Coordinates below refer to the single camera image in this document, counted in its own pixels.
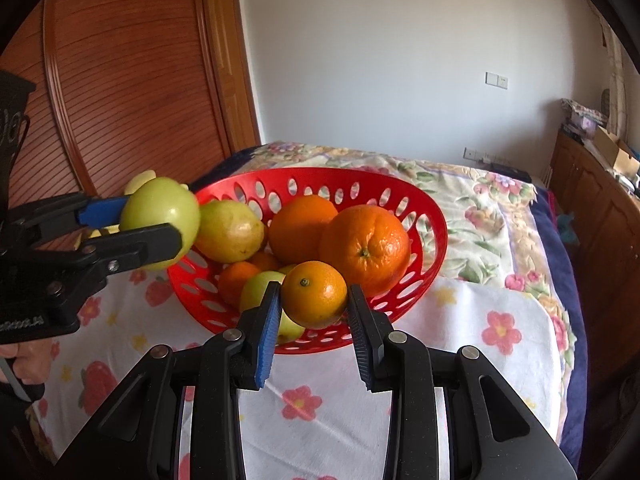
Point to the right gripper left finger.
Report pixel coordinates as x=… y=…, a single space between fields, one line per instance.
x=136 y=432

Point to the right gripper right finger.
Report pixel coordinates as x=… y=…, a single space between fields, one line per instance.
x=492 y=434

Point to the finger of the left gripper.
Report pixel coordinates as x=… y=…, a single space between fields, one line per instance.
x=53 y=217
x=113 y=253

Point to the green apple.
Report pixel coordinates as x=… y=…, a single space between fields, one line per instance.
x=251 y=297
x=163 y=200

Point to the yellow-green pear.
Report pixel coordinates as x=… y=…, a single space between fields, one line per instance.
x=229 y=231

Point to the small tangerine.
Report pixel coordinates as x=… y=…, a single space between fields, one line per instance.
x=314 y=295
x=265 y=261
x=232 y=280

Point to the large orange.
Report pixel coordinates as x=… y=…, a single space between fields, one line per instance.
x=369 y=246
x=296 y=230

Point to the person's hand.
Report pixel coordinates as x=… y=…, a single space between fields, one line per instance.
x=32 y=360

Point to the red perforated plastic basket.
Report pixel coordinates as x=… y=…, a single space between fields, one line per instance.
x=194 y=278

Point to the white floral fruit-print cloth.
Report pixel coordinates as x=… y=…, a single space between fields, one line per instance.
x=314 y=418

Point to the wooden louvered wardrobe door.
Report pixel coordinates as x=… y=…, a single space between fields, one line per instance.
x=123 y=86

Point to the floral patterned bed quilt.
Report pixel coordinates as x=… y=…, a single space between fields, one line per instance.
x=502 y=233

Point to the brown wooden cabinet row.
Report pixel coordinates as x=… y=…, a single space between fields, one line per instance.
x=606 y=262

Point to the cardboard box on cabinet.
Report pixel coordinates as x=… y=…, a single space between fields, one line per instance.
x=616 y=152

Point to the white wall socket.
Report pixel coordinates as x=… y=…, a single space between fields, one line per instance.
x=476 y=156

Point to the white wall switch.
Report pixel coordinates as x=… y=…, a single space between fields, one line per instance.
x=496 y=80

